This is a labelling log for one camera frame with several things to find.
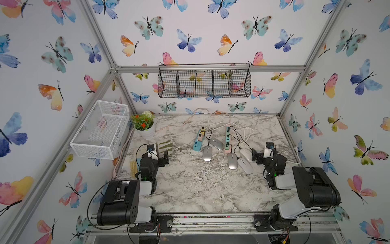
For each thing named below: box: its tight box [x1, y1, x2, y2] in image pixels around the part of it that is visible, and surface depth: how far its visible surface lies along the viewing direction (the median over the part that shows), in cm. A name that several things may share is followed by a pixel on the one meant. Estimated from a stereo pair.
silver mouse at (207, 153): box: [203, 145, 213, 162], surface depth 101 cm
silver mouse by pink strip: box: [227, 153, 238, 170], surface depth 96 cm
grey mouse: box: [209, 137, 225, 151], surface depth 104 cm
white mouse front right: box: [237, 157, 254, 175], surface depth 94 cm
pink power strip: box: [224, 125, 233, 155], surface depth 100 cm
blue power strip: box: [192, 129, 205, 152], surface depth 103 cm
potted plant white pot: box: [130, 110, 156, 138], surface depth 100 cm
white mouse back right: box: [239, 147, 253, 162], surface depth 99 cm
